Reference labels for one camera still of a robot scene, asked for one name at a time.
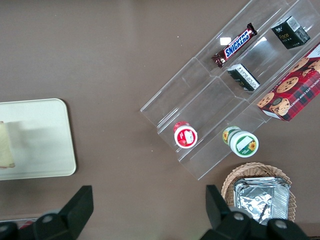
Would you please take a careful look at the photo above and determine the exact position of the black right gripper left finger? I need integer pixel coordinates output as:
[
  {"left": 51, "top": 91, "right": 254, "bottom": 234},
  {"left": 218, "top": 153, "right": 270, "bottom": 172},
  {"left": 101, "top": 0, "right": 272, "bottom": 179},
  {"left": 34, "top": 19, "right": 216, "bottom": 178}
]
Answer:
[{"left": 0, "top": 184, "right": 95, "bottom": 240}]

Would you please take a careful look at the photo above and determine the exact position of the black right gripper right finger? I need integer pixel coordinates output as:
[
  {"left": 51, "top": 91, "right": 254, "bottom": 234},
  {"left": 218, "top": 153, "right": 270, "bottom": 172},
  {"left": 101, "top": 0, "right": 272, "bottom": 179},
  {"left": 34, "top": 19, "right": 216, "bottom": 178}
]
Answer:
[{"left": 199, "top": 184, "right": 311, "bottom": 240}]

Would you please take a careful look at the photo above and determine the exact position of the triangle sandwich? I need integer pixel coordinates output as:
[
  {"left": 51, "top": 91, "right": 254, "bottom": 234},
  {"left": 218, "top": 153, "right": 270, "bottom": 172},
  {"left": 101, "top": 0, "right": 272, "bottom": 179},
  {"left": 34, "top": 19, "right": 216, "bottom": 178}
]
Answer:
[{"left": 0, "top": 120, "right": 16, "bottom": 169}]

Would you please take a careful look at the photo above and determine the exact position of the light wicker basket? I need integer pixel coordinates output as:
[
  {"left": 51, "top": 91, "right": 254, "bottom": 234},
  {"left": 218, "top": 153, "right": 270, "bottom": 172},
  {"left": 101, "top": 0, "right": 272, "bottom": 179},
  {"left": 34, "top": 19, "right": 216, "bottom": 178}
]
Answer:
[{"left": 220, "top": 162, "right": 297, "bottom": 224}]

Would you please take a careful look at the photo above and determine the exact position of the beige plastic tray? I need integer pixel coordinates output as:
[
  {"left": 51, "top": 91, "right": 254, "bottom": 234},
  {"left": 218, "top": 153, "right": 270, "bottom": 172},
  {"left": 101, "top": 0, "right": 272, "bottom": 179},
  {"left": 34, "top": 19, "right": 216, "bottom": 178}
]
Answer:
[{"left": 0, "top": 97, "right": 77, "bottom": 182}]

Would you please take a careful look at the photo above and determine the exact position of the stack of foil trays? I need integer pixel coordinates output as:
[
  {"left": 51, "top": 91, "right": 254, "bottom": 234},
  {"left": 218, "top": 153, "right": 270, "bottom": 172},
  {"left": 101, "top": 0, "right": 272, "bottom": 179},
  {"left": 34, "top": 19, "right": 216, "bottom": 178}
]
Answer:
[{"left": 232, "top": 176, "right": 291, "bottom": 226}]

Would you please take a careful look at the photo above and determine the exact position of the green lidded yogurt cup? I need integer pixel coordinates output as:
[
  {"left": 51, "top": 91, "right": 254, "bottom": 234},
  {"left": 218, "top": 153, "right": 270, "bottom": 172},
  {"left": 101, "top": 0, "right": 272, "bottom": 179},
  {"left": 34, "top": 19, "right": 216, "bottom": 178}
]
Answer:
[{"left": 221, "top": 125, "right": 260, "bottom": 159}]

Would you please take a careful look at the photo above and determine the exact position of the red lidded yogurt cup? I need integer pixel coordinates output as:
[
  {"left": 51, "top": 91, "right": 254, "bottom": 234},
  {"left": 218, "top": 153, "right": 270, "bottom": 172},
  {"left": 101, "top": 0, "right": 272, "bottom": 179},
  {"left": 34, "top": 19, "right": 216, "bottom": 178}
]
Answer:
[{"left": 173, "top": 120, "right": 199, "bottom": 150}]

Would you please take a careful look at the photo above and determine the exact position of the clear acrylic stepped shelf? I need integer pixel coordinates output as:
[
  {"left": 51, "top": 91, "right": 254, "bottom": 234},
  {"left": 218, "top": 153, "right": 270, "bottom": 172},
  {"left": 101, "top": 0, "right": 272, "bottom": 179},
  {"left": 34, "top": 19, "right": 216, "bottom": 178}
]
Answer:
[{"left": 139, "top": 0, "right": 320, "bottom": 182}]

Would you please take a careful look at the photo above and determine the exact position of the red chocolate chip cookie box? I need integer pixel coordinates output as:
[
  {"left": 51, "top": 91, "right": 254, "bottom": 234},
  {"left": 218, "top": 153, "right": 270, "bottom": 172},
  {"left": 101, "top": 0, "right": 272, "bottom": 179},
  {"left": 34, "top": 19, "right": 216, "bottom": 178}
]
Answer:
[{"left": 256, "top": 41, "right": 320, "bottom": 123}]

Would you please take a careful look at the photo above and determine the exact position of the small black carton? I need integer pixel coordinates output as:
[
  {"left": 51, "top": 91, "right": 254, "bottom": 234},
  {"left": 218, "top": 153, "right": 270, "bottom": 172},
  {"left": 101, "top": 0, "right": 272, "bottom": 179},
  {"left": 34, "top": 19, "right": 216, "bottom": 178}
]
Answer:
[
  {"left": 226, "top": 63, "right": 261, "bottom": 92},
  {"left": 270, "top": 15, "right": 312, "bottom": 50}
]

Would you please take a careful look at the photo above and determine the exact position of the Snickers chocolate bar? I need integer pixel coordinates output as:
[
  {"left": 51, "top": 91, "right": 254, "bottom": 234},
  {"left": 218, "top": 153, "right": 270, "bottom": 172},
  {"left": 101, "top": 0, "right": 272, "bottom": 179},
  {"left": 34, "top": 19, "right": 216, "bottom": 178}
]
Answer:
[{"left": 211, "top": 22, "right": 259, "bottom": 69}]

